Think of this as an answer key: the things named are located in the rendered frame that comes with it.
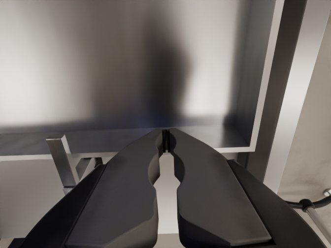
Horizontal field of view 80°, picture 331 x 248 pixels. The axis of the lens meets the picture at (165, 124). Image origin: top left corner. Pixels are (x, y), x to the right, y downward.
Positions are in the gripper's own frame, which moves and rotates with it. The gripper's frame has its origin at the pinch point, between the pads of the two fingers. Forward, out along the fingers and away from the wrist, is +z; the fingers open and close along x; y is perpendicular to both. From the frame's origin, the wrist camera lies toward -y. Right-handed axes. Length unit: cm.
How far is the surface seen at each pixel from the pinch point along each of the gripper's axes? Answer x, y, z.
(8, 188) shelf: -16.2, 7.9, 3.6
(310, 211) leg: 87, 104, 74
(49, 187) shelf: -12.1, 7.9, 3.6
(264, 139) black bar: 7.4, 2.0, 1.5
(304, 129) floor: 80, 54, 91
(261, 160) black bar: 7.5, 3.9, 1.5
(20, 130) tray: -12.3, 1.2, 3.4
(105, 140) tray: -4.7, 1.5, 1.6
